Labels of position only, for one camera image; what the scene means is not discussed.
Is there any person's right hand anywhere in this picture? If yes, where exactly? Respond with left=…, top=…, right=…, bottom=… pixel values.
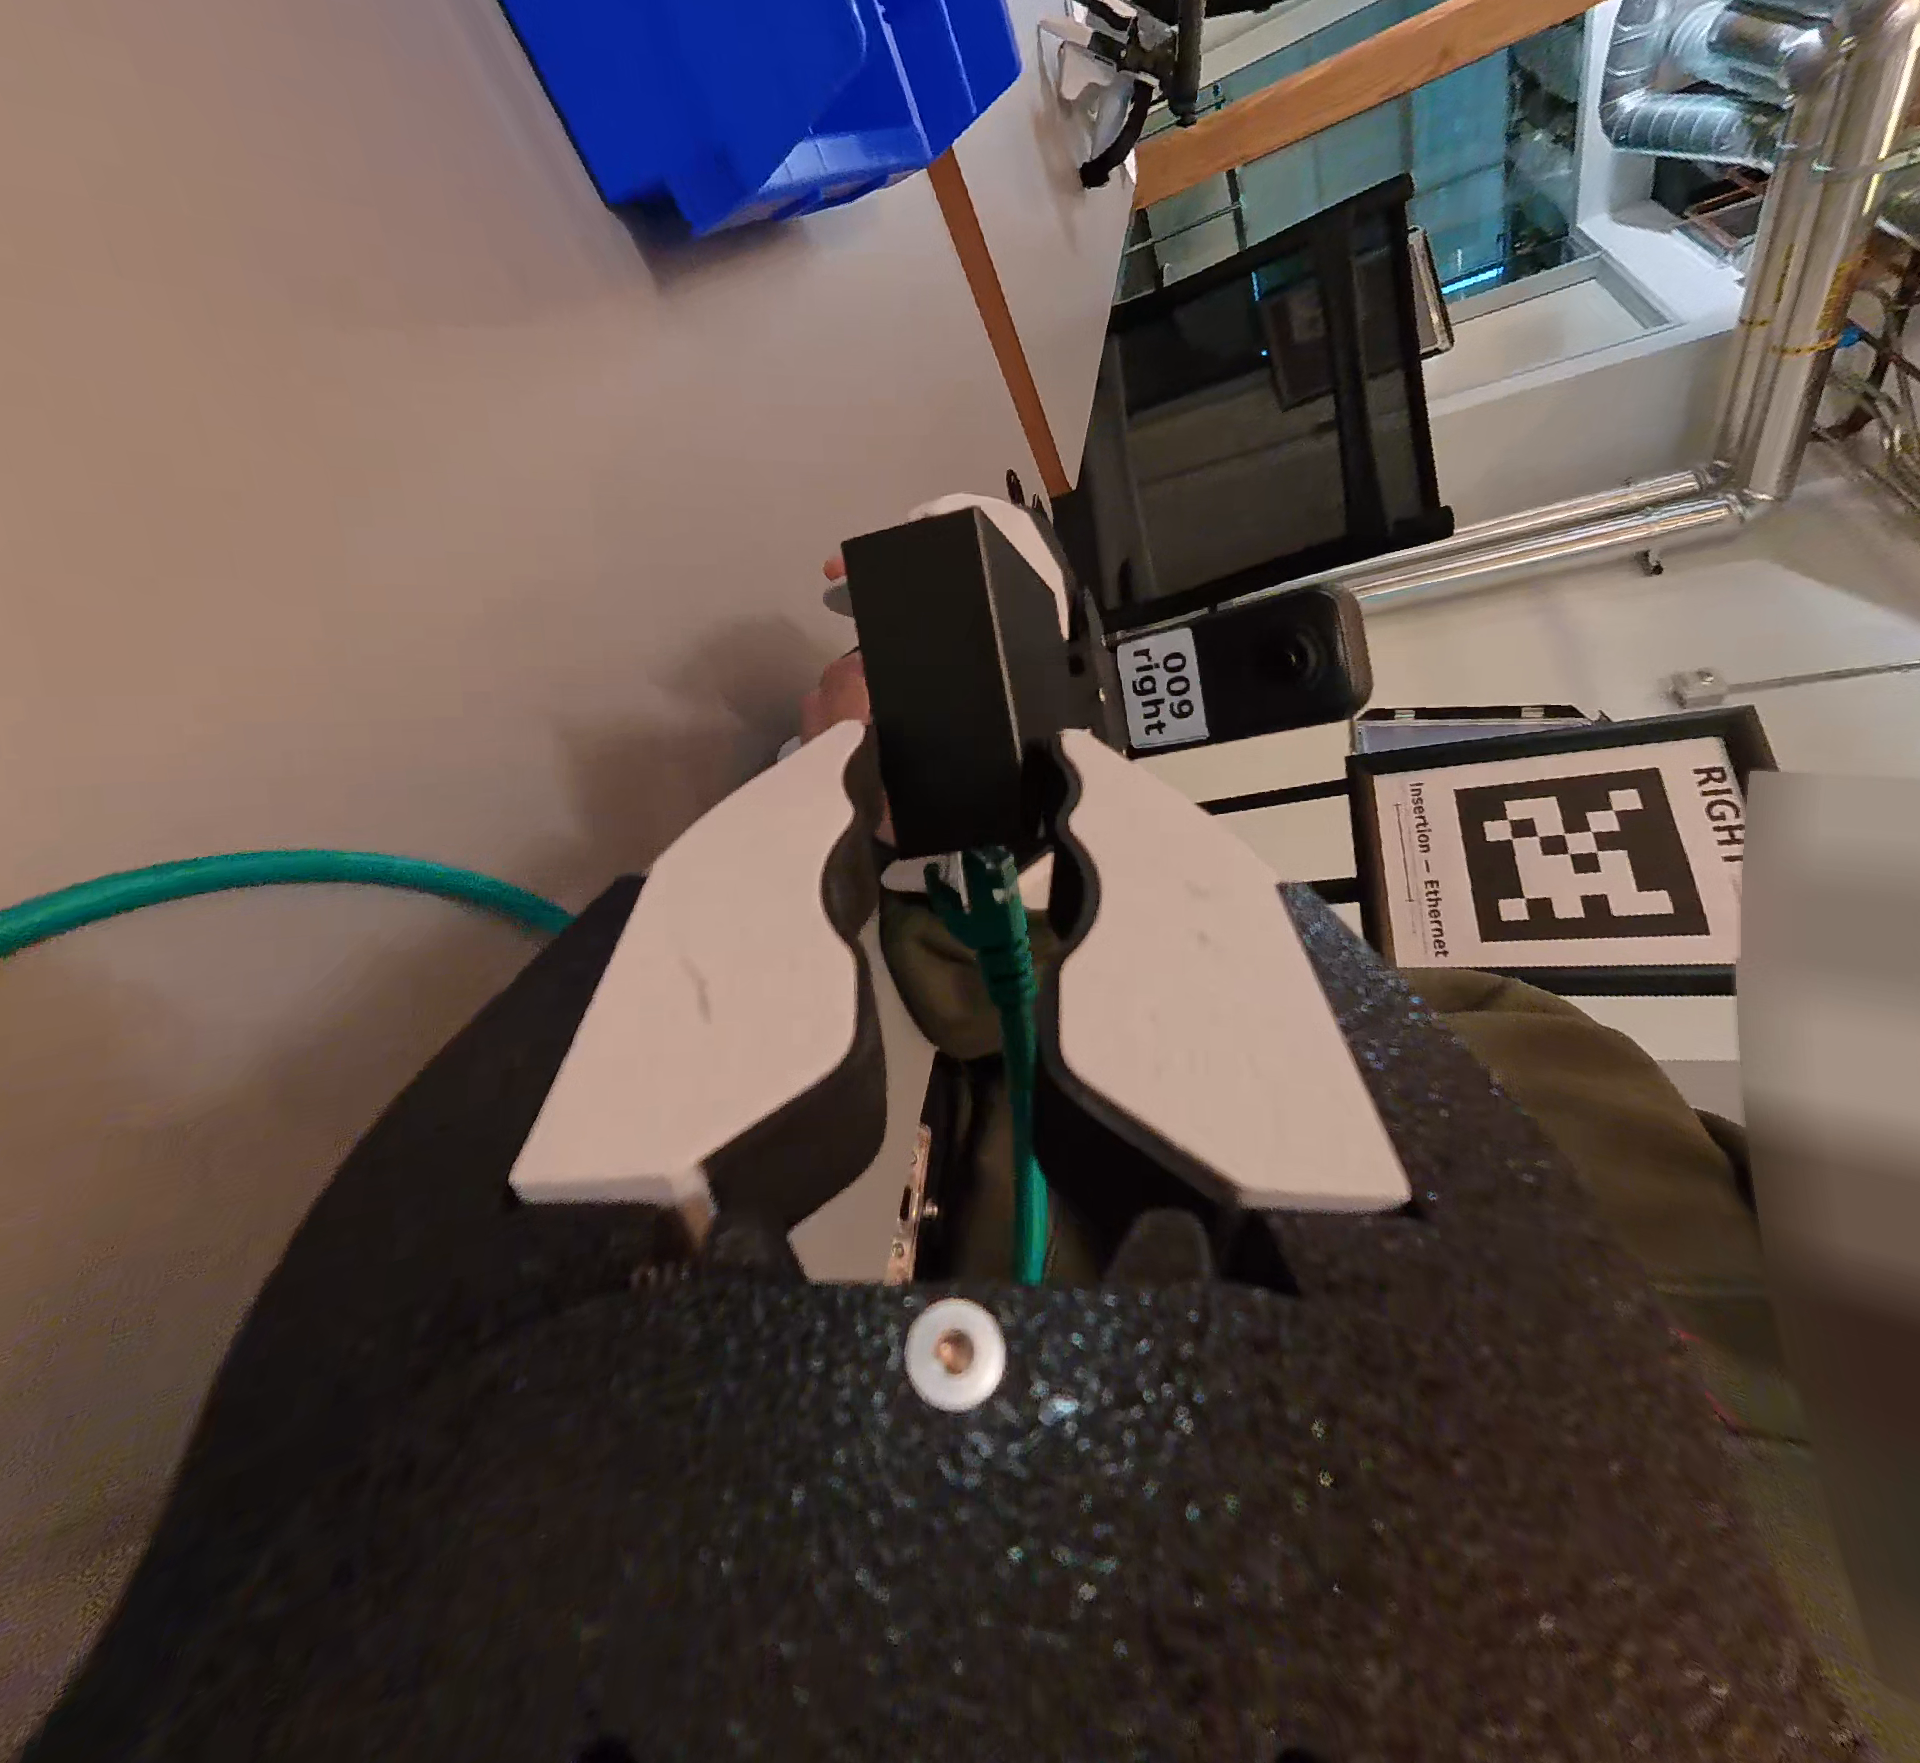
left=799, top=555, right=875, bottom=762

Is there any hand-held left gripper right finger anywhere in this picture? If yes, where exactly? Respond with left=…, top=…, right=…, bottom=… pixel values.
left=1033, top=730, right=1417, bottom=1217

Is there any silver ventilation duct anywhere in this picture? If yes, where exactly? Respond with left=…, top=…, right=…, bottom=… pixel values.
left=1350, top=0, right=1920, bottom=609

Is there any green ethernet cable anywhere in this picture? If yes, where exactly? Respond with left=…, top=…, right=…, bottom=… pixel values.
left=0, top=845, right=1053, bottom=1288

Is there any wooden railing beam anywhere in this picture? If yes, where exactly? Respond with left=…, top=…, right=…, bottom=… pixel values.
left=1131, top=0, right=1920, bottom=212

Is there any black port box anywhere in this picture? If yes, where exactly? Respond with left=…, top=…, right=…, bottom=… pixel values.
left=838, top=505, right=1110, bottom=868

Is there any white and black device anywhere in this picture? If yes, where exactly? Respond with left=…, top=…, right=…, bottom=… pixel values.
left=1035, top=0, right=1199, bottom=190

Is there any black computer monitor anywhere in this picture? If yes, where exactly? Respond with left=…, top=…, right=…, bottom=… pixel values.
left=1074, top=175, right=1460, bottom=625

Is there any framed marker tag sign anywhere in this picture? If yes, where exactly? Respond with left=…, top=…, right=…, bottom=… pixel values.
left=1347, top=706, right=1780, bottom=996

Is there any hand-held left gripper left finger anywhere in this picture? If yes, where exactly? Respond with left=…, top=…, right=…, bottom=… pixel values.
left=506, top=720, right=894, bottom=1246

